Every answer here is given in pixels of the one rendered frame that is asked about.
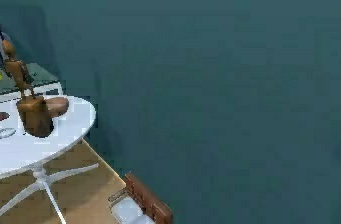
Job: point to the white round pedestal table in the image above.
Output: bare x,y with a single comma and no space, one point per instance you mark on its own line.
28,146

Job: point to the brown wooden figure statue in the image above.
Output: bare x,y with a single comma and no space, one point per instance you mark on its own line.
34,113

